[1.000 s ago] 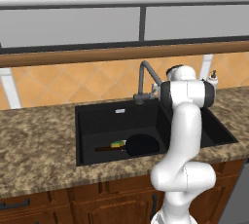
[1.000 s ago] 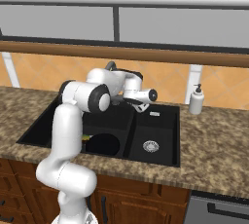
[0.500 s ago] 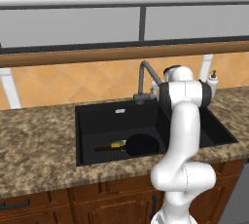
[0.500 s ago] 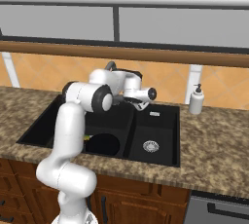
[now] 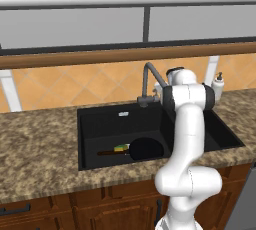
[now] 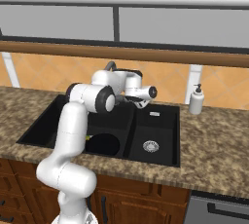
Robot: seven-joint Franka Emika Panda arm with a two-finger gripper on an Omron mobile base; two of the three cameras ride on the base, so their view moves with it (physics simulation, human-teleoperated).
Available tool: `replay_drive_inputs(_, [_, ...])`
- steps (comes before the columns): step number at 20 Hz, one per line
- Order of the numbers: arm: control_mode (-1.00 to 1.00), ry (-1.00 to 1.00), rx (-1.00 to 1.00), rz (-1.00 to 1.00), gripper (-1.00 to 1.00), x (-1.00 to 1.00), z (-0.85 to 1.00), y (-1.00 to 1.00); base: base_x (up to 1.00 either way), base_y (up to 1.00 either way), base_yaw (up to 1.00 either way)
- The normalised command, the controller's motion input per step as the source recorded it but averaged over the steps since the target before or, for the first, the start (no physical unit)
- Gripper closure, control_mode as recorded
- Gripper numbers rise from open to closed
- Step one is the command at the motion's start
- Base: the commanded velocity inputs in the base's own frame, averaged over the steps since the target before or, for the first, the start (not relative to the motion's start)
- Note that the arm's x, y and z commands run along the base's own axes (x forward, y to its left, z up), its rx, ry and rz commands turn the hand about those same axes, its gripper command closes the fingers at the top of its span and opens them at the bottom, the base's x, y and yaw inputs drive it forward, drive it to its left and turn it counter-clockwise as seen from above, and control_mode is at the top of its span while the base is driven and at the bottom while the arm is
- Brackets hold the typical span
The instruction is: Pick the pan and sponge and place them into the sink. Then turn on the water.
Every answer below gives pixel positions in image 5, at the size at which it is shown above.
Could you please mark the black sink basin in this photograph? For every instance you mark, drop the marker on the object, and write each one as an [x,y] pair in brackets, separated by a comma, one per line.
[106,130]

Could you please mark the white window post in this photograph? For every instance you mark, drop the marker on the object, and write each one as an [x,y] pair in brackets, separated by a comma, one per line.
[10,90]
[212,69]

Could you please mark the brown wooden cupboard door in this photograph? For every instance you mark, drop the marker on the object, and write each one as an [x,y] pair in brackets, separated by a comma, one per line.
[226,200]
[113,215]

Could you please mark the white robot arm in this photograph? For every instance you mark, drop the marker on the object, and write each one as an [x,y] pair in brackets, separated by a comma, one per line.
[186,134]

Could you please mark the brown wooden window sill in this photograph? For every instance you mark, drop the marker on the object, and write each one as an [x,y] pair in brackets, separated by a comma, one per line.
[100,56]

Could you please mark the yellow and green sponge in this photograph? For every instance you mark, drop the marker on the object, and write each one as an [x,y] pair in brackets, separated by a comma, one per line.
[121,147]

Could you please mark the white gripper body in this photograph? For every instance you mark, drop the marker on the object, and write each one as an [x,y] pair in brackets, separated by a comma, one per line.
[157,91]

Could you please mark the window with grey frame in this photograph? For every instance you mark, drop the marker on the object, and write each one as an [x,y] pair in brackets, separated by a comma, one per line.
[73,27]

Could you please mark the dark grey tap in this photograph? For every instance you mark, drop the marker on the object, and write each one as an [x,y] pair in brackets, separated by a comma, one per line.
[145,84]

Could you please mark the white soap dispenser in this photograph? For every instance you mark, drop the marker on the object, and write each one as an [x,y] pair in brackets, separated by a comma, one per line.
[218,85]

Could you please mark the grey dishwasher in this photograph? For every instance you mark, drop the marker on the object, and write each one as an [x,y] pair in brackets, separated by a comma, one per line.
[247,204]

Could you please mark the brown wooden false drawer front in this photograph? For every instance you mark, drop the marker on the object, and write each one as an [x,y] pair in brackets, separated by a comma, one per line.
[133,189]

